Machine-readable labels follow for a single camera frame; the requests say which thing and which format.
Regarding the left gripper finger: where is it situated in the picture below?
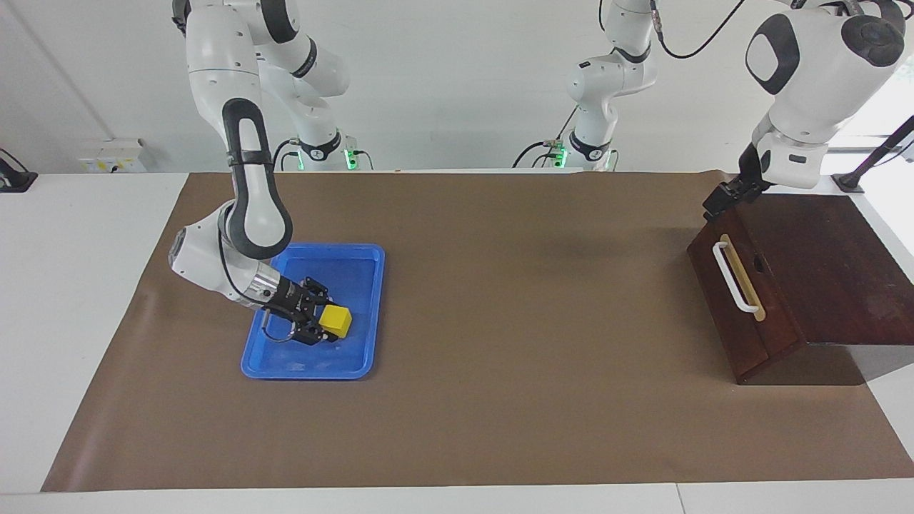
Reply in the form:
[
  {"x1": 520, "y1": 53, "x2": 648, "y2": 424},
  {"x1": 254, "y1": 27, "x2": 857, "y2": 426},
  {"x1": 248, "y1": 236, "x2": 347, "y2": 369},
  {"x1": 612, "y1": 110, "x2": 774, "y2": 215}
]
[
  {"x1": 703, "y1": 184, "x2": 736, "y2": 221},
  {"x1": 730, "y1": 178, "x2": 769, "y2": 206}
]

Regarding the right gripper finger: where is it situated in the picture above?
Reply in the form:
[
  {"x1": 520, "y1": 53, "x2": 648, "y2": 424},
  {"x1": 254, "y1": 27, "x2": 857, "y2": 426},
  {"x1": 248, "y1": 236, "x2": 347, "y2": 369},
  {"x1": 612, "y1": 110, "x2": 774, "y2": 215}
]
[
  {"x1": 300, "y1": 276, "x2": 331, "y2": 309},
  {"x1": 289, "y1": 321, "x2": 341, "y2": 347}
]

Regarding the yellow cube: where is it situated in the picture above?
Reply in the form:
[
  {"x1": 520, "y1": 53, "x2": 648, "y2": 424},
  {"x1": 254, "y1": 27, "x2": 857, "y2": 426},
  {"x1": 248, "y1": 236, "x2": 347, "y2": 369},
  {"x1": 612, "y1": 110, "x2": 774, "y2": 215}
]
[{"x1": 318, "y1": 305, "x2": 354, "y2": 338}]

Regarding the white drawer handle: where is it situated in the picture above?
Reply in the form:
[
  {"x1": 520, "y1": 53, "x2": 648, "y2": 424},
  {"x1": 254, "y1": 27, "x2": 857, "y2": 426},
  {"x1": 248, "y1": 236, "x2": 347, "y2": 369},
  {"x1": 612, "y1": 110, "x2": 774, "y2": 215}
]
[{"x1": 712, "y1": 233, "x2": 766, "y2": 322}]

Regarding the wooden drawer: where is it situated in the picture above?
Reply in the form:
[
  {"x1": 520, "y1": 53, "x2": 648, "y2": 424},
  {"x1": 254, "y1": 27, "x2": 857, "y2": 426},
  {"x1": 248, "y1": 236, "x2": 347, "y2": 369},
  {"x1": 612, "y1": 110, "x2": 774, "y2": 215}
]
[{"x1": 688, "y1": 200, "x2": 800, "y2": 377}]

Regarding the blue plastic tray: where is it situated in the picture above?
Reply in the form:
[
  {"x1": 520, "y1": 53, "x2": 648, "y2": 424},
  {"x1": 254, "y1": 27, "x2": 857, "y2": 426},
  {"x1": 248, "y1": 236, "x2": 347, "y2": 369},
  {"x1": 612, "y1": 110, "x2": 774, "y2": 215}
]
[{"x1": 240, "y1": 243, "x2": 386, "y2": 380}]

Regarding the dark wooden cabinet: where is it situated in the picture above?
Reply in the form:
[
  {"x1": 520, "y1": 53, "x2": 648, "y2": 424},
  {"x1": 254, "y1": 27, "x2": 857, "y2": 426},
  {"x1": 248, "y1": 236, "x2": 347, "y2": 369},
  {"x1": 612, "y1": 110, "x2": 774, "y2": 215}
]
[{"x1": 687, "y1": 193, "x2": 914, "y2": 386}]

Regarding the brown table mat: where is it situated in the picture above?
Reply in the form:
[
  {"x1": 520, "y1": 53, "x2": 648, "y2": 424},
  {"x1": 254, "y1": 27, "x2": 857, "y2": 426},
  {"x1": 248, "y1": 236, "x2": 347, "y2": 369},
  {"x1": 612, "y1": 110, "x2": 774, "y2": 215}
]
[{"x1": 41, "y1": 171, "x2": 914, "y2": 493}]

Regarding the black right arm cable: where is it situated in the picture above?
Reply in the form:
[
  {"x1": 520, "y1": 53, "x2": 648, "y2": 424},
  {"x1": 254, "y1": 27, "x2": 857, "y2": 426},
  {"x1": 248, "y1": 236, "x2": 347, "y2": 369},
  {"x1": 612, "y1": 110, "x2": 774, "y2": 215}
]
[{"x1": 258, "y1": 308, "x2": 293, "y2": 344}]

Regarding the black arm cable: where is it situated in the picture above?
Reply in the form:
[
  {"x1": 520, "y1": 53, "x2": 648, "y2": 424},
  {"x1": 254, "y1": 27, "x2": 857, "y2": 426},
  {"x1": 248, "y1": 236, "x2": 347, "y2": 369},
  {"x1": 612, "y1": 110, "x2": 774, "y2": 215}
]
[
  {"x1": 258, "y1": 308, "x2": 293, "y2": 344},
  {"x1": 646, "y1": 0, "x2": 747, "y2": 59}
]

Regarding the black camera stand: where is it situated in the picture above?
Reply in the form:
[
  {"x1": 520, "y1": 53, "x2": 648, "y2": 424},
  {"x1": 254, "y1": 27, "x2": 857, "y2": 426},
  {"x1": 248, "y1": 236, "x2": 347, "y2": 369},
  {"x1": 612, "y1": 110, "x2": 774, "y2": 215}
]
[{"x1": 832, "y1": 114, "x2": 914, "y2": 193}]

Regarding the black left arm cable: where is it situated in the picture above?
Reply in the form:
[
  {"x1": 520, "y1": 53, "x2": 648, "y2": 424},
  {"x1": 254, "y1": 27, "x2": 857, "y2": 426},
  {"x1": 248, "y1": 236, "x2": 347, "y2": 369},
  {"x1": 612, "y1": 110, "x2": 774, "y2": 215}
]
[{"x1": 646, "y1": 0, "x2": 747, "y2": 59}]

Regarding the black right base cable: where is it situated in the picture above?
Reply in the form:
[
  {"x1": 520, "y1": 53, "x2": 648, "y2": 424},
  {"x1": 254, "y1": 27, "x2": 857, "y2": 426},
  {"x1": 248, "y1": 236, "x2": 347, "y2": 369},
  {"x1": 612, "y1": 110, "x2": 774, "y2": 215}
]
[{"x1": 270, "y1": 138, "x2": 301, "y2": 172}]

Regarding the black base cable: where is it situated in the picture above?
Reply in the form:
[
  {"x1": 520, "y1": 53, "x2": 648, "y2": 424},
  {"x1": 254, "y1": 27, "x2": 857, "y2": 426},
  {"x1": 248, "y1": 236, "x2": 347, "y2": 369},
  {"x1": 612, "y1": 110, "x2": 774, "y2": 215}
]
[
  {"x1": 270, "y1": 138, "x2": 301, "y2": 172},
  {"x1": 512, "y1": 107, "x2": 581, "y2": 169}
]

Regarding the black left base cable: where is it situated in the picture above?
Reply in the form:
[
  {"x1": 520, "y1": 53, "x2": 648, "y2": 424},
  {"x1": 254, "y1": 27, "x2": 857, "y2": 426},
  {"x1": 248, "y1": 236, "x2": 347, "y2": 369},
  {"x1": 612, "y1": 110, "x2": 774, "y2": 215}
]
[{"x1": 512, "y1": 107, "x2": 581, "y2": 169}]

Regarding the white wall socket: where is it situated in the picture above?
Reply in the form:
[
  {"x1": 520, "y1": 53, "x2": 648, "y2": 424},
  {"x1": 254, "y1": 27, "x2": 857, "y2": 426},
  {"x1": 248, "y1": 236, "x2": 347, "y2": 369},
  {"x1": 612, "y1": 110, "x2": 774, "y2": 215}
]
[{"x1": 77, "y1": 138, "x2": 147, "y2": 174}]

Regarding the black clamp mount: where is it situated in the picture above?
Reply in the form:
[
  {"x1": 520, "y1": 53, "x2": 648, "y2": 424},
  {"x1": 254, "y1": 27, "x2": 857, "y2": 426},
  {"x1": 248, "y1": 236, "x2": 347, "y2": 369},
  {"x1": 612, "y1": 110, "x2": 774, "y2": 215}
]
[{"x1": 0, "y1": 148, "x2": 38, "y2": 193}]

